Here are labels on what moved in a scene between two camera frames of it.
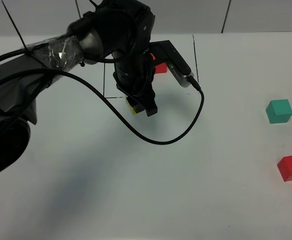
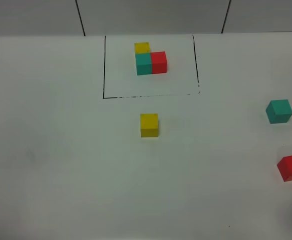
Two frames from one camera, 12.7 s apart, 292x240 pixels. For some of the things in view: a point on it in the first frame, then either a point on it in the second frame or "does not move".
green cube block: x=279 y=111 does not move
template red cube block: x=160 y=68 does not move
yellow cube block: x=131 y=108 -> x=149 y=125
